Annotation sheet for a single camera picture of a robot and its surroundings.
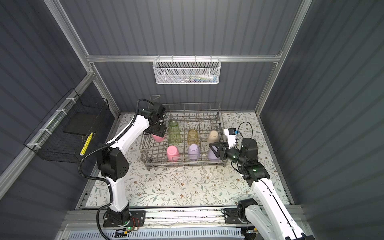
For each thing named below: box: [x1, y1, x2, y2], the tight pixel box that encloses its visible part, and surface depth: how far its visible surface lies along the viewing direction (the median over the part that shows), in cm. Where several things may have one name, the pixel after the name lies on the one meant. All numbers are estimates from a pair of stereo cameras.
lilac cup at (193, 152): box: [188, 143, 200, 161], surface depth 86 cm
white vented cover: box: [68, 229, 243, 240], surface depth 72 cm
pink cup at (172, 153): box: [166, 145, 180, 162], surface depth 85 cm
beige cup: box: [207, 130, 219, 145], surface depth 92 cm
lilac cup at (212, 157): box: [207, 148, 221, 162], surface depth 89 cm
